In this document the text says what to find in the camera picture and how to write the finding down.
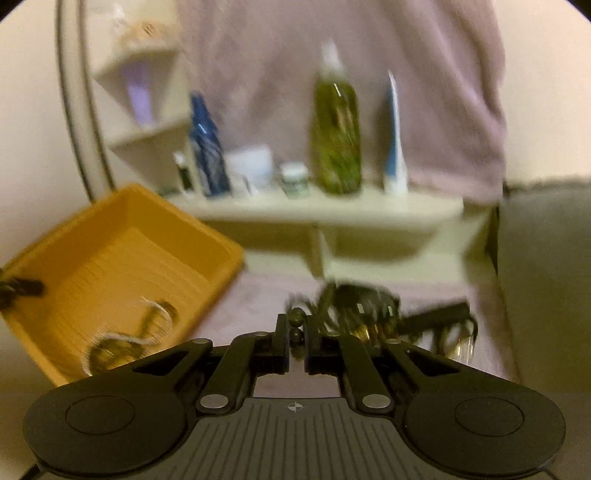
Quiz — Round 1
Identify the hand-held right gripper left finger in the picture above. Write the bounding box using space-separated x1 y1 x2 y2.
131 314 291 414

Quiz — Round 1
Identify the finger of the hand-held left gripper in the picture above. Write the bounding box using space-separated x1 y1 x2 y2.
0 276 45 309

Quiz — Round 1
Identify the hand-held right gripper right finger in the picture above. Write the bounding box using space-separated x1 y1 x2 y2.
302 322 462 414

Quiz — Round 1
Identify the dark bead necklace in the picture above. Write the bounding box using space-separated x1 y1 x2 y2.
285 282 402 344

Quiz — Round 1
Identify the brown bead necklace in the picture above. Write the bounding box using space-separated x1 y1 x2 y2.
89 300 178 372

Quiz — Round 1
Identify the orange plastic basket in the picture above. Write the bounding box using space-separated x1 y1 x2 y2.
0 184 245 387

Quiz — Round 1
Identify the white pearl necklace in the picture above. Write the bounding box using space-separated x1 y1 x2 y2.
81 298 180 376

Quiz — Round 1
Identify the mauve fluffy blanket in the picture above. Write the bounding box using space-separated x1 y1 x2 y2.
185 271 519 398

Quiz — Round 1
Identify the black wrist watch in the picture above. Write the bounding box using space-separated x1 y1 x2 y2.
336 285 400 321

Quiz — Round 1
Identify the cream shelf unit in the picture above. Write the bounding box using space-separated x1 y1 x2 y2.
92 41 500 278

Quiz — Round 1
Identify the small white green jar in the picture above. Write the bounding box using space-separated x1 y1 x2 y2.
279 162 310 199

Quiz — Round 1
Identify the large white jar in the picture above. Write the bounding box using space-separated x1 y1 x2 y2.
225 144 273 198

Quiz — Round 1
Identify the cream curved headboard panel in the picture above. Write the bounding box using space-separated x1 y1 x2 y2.
54 0 117 197

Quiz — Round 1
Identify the small black white-capped bottle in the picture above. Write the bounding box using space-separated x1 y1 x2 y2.
173 152 195 194

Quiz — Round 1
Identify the blue spray bottle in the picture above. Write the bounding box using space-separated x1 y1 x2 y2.
188 91 231 198

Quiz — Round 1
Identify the green spray bottle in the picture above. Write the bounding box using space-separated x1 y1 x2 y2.
312 39 363 195

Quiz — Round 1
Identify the blue and white tube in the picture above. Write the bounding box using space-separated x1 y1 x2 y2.
382 70 408 195

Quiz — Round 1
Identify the purple tube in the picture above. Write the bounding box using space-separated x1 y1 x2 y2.
121 62 156 128

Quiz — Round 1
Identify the grey velvet cushion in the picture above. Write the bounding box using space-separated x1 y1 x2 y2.
496 182 591 398

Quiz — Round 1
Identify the beige round box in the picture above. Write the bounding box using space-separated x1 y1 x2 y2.
117 21 172 48

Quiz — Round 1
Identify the small clear bottle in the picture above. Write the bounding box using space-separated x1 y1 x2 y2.
104 4 129 34

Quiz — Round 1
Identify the mauve hanging towel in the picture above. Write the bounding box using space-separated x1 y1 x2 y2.
175 0 509 205

